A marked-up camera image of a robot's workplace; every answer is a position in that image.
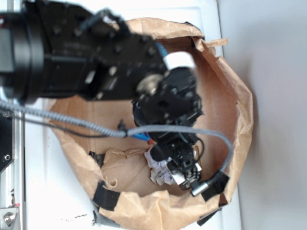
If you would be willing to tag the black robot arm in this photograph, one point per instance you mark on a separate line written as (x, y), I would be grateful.
(55, 50)

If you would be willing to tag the aluminium rail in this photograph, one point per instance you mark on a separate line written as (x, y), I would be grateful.
(12, 171)

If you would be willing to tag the brown paper bag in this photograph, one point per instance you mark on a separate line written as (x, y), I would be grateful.
(121, 163)

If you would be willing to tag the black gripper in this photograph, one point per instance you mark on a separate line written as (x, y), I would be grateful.
(171, 100)

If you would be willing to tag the white paper ball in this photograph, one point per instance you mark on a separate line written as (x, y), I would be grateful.
(160, 174)

